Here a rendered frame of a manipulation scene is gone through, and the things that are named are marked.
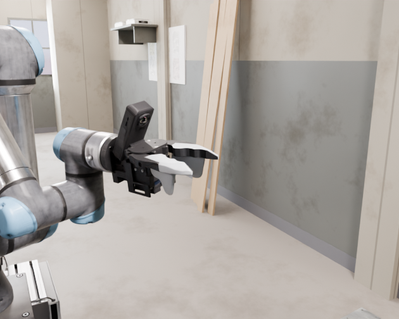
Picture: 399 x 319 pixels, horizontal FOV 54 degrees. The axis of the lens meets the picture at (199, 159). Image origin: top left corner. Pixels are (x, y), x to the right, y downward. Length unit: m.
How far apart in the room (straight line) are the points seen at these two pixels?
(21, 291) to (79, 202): 0.40
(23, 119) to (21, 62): 0.13
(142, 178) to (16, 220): 0.23
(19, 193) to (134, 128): 0.24
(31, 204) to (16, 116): 0.31
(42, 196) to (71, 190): 0.06
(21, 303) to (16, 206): 0.40
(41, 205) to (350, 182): 2.70
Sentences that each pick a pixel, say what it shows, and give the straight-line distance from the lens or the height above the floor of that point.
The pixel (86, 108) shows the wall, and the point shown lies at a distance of 8.88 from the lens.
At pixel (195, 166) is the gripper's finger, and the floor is 1.43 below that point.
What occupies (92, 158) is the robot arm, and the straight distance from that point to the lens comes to 0.76.
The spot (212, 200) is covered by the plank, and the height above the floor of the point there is 0.16.
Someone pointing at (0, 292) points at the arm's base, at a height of 1.08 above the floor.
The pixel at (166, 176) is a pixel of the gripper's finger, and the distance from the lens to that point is 0.62.
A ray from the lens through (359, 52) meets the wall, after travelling 3.12.
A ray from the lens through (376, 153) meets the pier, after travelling 2.92.
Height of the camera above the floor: 1.61
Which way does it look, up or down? 14 degrees down
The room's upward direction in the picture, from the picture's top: straight up
